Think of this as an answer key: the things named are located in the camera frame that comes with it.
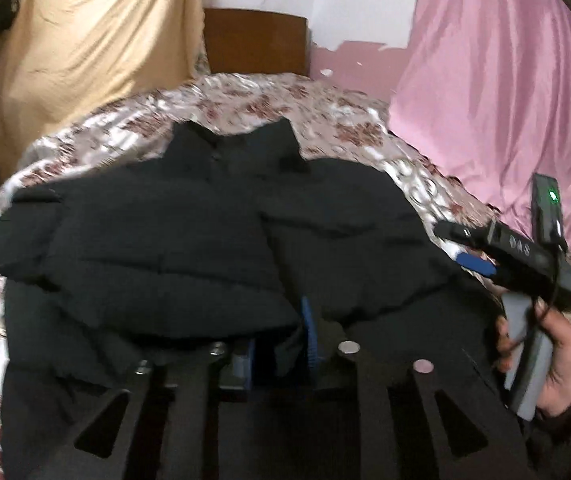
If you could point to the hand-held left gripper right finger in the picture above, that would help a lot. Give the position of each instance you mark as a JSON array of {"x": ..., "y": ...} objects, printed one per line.
[{"x": 308, "y": 332}]

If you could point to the brown wooden headboard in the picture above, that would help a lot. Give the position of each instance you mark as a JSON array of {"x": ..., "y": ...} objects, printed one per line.
[{"x": 255, "y": 42}]

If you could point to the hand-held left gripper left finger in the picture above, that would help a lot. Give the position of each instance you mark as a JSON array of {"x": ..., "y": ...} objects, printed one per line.
[{"x": 249, "y": 366}]

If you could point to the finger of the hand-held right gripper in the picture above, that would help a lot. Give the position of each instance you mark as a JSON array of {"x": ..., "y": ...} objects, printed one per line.
[
  {"x": 475, "y": 263},
  {"x": 460, "y": 232}
]

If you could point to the pink draped cloth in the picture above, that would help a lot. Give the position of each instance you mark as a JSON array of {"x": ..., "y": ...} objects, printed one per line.
[{"x": 495, "y": 85}]

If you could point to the person's right hand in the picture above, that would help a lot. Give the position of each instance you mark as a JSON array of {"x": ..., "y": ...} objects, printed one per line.
[{"x": 563, "y": 355}]

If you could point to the floral satin bedspread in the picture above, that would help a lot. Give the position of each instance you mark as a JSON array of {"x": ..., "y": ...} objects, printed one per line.
[{"x": 345, "y": 110}]

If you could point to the black padded jacket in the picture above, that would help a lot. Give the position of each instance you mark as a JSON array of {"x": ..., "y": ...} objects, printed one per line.
[{"x": 165, "y": 240}]

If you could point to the beige draped cloth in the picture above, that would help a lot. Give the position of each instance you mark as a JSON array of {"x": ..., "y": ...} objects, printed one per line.
[{"x": 90, "y": 35}]

